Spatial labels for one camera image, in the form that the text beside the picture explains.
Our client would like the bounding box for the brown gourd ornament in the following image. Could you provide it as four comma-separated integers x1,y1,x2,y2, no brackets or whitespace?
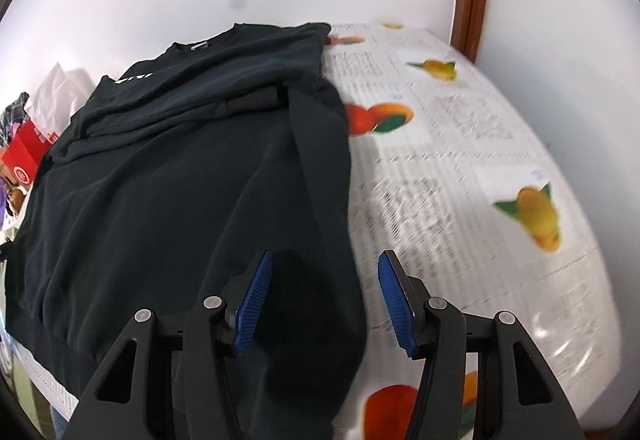
8,187,26,215

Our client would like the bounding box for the dark plaid cloth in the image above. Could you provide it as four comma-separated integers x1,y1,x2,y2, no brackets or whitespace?
0,92,29,147

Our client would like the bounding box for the black t-shirt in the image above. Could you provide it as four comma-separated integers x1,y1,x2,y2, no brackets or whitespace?
6,22,367,439

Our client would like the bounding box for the white Miniso paper bag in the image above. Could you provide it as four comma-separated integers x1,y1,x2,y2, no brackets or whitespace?
25,64,94,143

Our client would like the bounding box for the red paper bag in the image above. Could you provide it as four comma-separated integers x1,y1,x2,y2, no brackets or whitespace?
1,120,51,187

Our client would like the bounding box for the fruit print bed sheet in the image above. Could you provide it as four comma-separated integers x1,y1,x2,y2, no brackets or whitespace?
8,21,624,440

